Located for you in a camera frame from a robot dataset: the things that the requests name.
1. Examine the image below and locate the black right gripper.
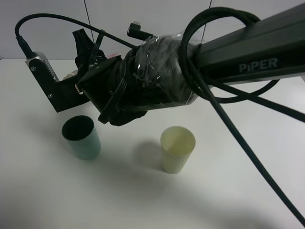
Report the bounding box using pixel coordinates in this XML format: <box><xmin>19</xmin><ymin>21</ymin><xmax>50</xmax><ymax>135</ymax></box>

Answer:
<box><xmin>73</xmin><ymin>29</ymin><xmax>147</xmax><ymax>126</ymax></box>

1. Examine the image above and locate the clear plastic drink bottle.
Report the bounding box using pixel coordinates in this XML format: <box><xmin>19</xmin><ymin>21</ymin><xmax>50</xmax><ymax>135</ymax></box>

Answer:
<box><xmin>63</xmin><ymin>53</ymin><xmax>121</xmax><ymax>80</ymax></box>

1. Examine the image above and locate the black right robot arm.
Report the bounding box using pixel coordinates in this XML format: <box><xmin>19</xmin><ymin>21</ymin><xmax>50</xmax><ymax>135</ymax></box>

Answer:
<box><xmin>76</xmin><ymin>4</ymin><xmax>305</xmax><ymax>126</ymax></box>

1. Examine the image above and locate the teal plastic cup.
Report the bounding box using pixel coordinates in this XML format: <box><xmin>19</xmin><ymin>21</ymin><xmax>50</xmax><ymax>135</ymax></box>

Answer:
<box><xmin>61</xmin><ymin>115</ymin><xmax>101</xmax><ymax>160</ymax></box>

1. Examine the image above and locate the pale green plastic cup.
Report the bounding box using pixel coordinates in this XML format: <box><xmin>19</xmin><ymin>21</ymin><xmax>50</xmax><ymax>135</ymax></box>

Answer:
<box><xmin>160</xmin><ymin>126</ymin><xmax>196</xmax><ymax>174</ymax></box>

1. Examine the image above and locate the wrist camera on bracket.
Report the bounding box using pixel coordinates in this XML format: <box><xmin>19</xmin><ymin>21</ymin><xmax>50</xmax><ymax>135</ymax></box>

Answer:
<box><xmin>26</xmin><ymin>52</ymin><xmax>89</xmax><ymax>113</ymax></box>

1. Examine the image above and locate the black camera cable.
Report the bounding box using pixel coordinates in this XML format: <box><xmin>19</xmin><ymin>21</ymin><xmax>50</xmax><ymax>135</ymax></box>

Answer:
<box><xmin>14</xmin><ymin>13</ymin><xmax>139</xmax><ymax>60</ymax></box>

